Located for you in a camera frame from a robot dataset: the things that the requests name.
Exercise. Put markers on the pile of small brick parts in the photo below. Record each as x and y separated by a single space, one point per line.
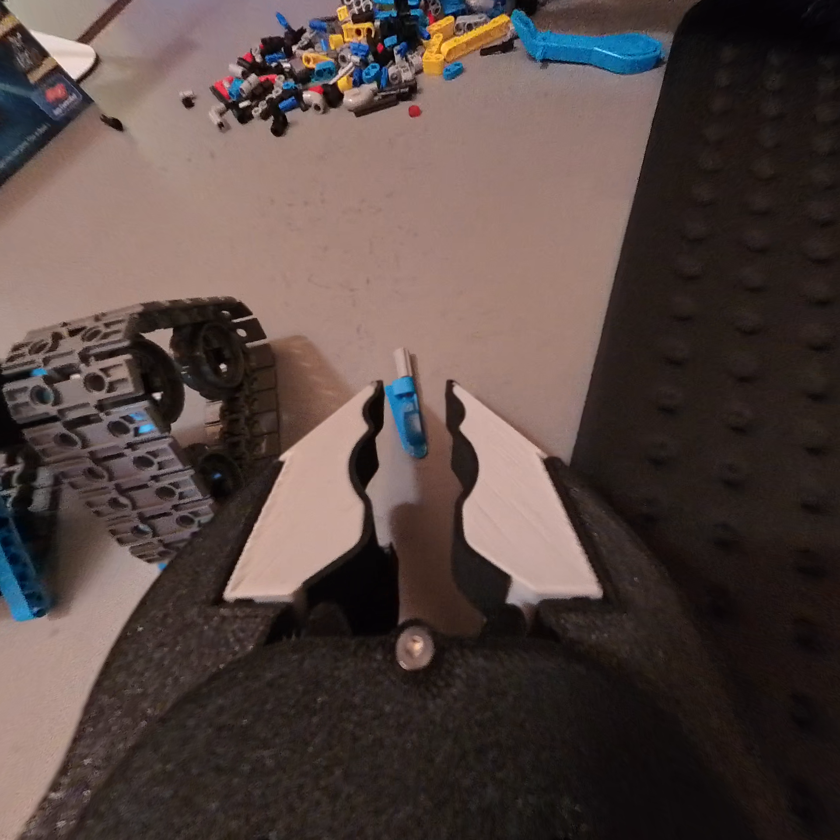
367 59

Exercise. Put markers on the small blue panel with pin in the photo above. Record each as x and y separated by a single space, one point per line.
407 413

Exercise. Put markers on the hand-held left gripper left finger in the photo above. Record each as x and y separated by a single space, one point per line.
295 525

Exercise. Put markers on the small black brick pin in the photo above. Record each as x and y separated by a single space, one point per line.
111 122

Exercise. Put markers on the blue long curved panel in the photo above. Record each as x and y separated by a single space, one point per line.
590 49

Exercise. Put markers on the small robot kit box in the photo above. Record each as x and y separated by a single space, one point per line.
33 98

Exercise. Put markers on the blue grey tracked toy robot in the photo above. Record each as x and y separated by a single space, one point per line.
98 426

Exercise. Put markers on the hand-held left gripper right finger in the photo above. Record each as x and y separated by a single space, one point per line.
525 525

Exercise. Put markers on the light grey desk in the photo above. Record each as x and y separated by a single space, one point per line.
394 229

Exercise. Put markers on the white paper sheet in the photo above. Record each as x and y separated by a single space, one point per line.
72 59

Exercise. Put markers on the black dimpled mat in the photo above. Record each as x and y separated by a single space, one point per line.
722 328

